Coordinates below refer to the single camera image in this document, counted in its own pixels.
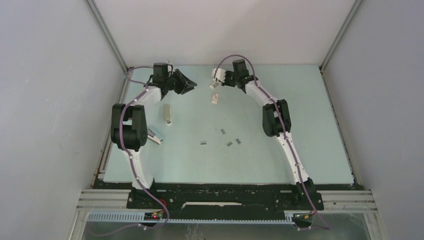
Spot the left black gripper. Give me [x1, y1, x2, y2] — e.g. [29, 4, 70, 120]
[163, 69, 196, 95]

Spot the white staple box barcode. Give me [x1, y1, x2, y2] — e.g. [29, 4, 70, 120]
[209, 81, 222, 89]

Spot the small white staple box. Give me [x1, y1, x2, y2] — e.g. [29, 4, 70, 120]
[211, 93, 220, 105]

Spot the beige stapler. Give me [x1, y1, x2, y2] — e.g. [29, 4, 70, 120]
[164, 104, 172, 126]

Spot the grey white stapler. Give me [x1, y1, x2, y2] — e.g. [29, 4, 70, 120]
[147, 128, 164, 145]

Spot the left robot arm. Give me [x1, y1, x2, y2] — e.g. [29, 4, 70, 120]
[110, 62, 197, 208]

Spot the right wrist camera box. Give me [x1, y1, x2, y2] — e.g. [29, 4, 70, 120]
[211, 68, 227, 83]

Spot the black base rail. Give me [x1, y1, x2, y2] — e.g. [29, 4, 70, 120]
[126, 183, 324, 220]

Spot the white cable duct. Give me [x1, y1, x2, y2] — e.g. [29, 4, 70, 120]
[86, 211, 294, 225]

